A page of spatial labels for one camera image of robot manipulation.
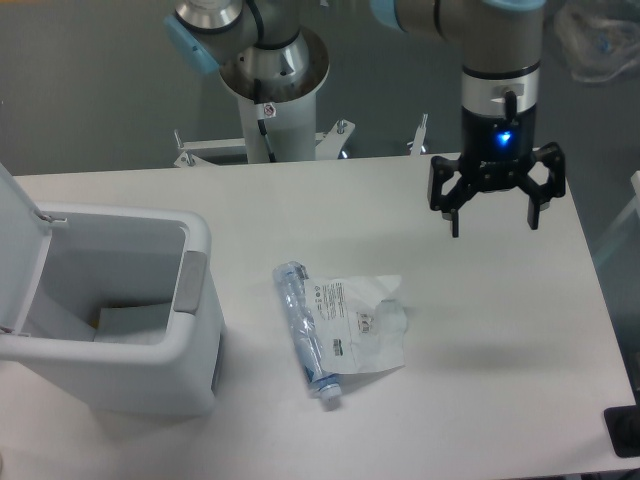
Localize clear plastic bag on floor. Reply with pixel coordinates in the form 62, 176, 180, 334
553, 1, 639, 84

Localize black object at table edge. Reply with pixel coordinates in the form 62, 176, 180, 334
604, 405, 639, 458

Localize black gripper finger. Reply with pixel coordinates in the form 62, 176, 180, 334
514, 142, 566, 230
427, 155, 486, 238

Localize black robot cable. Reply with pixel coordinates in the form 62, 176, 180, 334
243, 0, 278, 164

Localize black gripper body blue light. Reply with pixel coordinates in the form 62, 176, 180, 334
458, 106, 539, 193

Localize white trash can lid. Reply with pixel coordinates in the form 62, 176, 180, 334
1, 168, 51, 334

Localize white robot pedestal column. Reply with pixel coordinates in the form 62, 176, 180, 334
218, 25, 331, 164

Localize white open trash can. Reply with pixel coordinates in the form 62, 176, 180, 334
1, 204, 224, 416

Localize clear printed plastic bag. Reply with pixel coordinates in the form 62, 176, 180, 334
304, 275, 408, 375

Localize white pedestal base frame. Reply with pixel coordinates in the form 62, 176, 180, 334
173, 113, 429, 168

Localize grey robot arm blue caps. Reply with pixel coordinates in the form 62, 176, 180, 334
164, 1, 565, 228

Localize crushed clear plastic bottle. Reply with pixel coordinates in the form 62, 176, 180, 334
272, 262, 342, 411

